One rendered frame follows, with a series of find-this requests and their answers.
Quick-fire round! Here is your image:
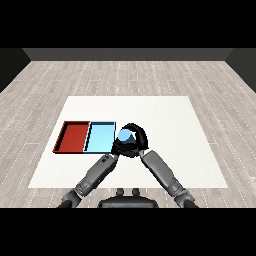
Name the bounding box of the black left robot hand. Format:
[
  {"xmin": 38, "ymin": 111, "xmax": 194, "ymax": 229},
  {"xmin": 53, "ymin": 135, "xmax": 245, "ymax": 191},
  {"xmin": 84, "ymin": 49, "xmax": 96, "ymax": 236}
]
[{"xmin": 110, "ymin": 139, "xmax": 134, "ymax": 158}]

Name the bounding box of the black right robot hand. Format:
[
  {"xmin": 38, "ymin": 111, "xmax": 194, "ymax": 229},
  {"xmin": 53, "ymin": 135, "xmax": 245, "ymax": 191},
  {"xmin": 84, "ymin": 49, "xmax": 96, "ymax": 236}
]
[{"xmin": 119, "ymin": 122, "xmax": 150, "ymax": 159}]

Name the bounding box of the small blue can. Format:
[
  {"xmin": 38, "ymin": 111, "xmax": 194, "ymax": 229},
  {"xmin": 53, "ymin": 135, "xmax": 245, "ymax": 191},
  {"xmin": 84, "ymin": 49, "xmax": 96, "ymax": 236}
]
[{"xmin": 117, "ymin": 128, "xmax": 139, "ymax": 146}]

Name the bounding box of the light blue shallow open box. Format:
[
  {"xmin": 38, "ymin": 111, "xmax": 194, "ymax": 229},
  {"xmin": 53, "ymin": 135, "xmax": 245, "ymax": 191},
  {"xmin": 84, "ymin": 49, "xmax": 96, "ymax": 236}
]
[{"xmin": 82, "ymin": 120, "xmax": 117, "ymax": 155}]

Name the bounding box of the red shallow open box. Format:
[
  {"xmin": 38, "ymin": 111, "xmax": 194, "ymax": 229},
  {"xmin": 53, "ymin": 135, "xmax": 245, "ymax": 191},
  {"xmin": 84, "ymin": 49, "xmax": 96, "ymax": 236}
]
[{"xmin": 52, "ymin": 120, "xmax": 92, "ymax": 155}]

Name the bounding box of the dark grey robot body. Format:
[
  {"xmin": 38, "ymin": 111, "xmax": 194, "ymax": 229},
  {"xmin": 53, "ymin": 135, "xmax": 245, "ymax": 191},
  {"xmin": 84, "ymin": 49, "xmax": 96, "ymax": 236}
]
[{"xmin": 97, "ymin": 188, "xmax": 160, "ymax": 209}]

